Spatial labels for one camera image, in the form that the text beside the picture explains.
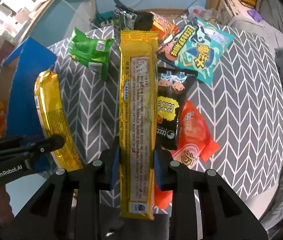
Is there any long yellow biscuit pack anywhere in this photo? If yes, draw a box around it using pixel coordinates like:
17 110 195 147
119 30 158 220

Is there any blue cardboard box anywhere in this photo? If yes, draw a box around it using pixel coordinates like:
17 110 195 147
0 37 57 173

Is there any orange red snack bag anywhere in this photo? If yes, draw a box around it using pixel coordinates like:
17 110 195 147
172 100 220 168

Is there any grey chevron tablecloth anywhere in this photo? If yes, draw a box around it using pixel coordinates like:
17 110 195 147
49 25 283 200

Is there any black yellow snack bag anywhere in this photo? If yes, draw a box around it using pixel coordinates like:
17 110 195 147
156 67 197 150

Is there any teal basket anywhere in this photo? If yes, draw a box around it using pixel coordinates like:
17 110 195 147
94 11 113 28

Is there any black green snack bag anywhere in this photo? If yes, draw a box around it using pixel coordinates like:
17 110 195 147
112 0 154 45

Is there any red orange chip bag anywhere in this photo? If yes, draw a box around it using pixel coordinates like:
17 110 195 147
150 11 179 41

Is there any teal cartoon snack bag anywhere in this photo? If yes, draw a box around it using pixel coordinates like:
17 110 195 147
158 18 234 85

